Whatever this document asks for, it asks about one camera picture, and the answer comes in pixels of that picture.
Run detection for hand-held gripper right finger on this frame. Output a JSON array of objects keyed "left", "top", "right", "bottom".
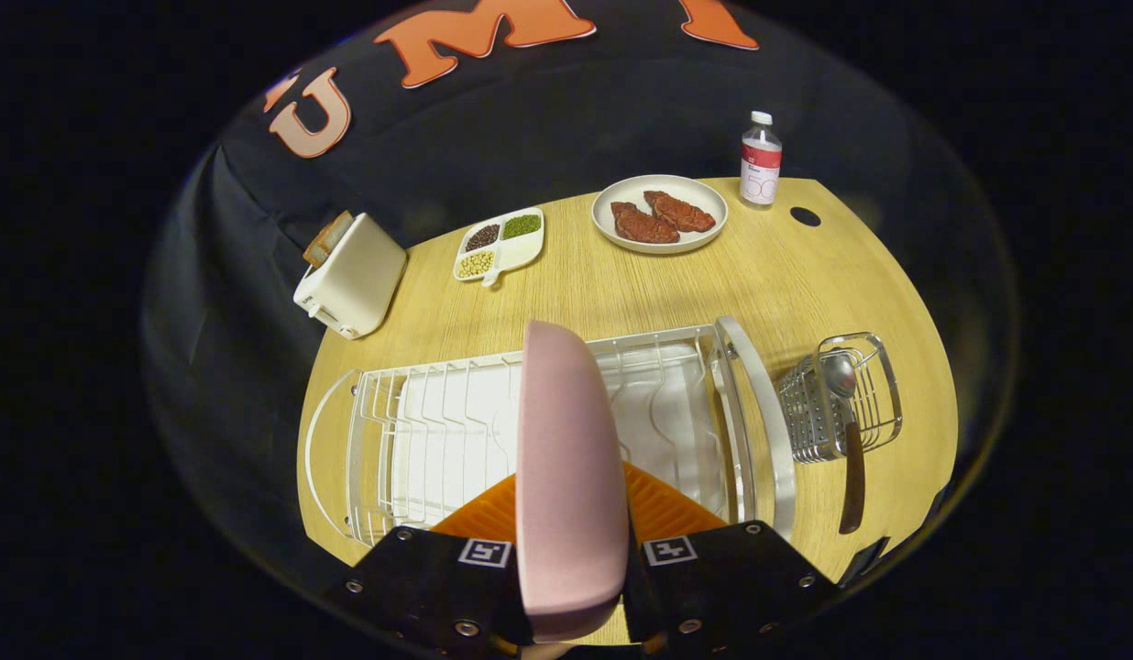
[{"left": 621, "top": 461, "right": 842, "bottom": 647}]

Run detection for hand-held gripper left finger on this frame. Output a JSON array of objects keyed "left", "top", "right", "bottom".
[{"left": 324, "top": 472, "right": 535, "bottom": 656}]

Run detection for white wire dish rack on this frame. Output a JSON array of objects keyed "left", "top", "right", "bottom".
[{"left": 302, "top": 315, "right": 798, "bottom": 549}]

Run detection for wooden handled metal spoon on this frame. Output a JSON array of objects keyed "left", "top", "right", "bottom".
[{"left": 819, "top": 348, "right": 868, "bottom": 535}]

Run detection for metal wire basket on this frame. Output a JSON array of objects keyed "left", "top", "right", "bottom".
[{"left": 777, "top": 332, "right": 904, "bottom": 465}]

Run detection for pink plate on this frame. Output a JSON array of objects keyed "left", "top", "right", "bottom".
[{"left": 514, "top": 319, "right": 632, "bottom": 644}]

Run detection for white divided dish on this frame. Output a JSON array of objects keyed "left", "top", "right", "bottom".
[{"left": 452, "top": 207, "right": 546, "bottom": 288}]

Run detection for white plate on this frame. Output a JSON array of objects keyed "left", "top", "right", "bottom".
[{"left": 591, "top": 174, "right": 730, "bottom": 255}]

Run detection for white toaster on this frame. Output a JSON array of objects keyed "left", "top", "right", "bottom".
[{"left": 292, "top": 213, "right": 409, "bottom": 341}]

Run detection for toast slices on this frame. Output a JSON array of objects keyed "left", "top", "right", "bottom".
[{"left": 302, "top": 210, "right": 355, "bottom": 270}]

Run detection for red steak piece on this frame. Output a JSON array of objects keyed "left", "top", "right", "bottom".
[
  {"left": 610, "top": 202, "right": 681, "bottom": 245},
  {"left": 643, "top": 190, "right": 717, "bottom": 233}
]

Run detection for red label water bottle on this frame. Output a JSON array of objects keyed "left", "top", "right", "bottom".
[{"left": 739, "top": 111, "right": 783, "bottom": 210}]

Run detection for black backdrop cloth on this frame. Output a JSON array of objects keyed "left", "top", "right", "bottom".
[{"left": 140, "top": 0, "right": 1021, "bottom": 597}]

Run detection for black table edge bracket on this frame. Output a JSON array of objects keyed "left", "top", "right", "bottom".
[{"left": 837, "top": 536, "right": 890, "bottom": 588}]

